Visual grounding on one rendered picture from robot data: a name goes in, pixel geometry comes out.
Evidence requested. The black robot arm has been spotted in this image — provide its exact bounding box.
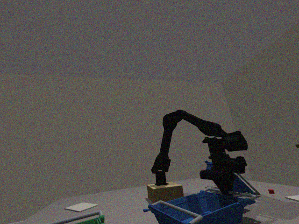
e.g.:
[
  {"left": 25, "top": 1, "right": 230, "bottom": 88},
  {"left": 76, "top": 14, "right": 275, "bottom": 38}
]
[{"left": 151, "top": 110, "right": 248, "bottom": 186}]

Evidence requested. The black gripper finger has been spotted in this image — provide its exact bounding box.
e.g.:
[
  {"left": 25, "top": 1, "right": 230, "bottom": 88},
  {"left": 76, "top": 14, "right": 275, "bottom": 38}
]
[
  {"left": 213, "top": 178, "right": 228, "bottom": 196},
  {"left": 225, "top": 175, "right": 238, "bottom": 196}
]

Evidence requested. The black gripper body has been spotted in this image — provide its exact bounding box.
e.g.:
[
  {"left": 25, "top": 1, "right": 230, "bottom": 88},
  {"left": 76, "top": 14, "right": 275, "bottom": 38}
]
[{"left": 199, "top": 152, "right": 234, "bottom": 180}]

